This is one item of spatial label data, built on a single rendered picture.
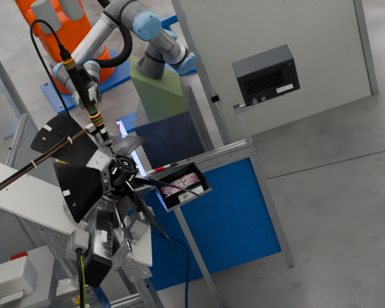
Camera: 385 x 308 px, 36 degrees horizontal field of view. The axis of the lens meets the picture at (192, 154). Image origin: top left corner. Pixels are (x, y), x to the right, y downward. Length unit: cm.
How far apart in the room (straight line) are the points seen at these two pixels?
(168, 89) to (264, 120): 164
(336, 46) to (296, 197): 117
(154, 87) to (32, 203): 92
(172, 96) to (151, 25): 54
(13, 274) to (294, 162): 222
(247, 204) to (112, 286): 112
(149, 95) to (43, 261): 94
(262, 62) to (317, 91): 186
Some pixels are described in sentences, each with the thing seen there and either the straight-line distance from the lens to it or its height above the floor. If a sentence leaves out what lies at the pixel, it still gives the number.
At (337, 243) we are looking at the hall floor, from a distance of 346.
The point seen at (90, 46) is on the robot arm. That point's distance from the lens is 264.
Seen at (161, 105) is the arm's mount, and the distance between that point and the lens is 299.
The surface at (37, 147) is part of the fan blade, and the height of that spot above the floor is 139.
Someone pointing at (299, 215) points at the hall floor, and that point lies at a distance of 370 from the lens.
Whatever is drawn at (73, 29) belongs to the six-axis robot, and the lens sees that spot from 619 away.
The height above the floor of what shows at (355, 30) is 54.
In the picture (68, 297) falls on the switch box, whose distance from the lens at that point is 256.
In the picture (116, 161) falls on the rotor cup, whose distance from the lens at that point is 234.
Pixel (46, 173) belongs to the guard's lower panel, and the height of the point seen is 66.
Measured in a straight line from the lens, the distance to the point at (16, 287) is 259.
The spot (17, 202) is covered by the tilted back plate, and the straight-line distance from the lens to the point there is 235.
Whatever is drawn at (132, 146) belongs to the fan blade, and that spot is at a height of 117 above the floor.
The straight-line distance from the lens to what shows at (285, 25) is 423.
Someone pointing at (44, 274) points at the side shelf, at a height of 86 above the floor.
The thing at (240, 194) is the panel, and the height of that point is 57.
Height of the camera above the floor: 238
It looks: 31 degrees down
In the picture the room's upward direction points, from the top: 22 degrees counter-clockwise
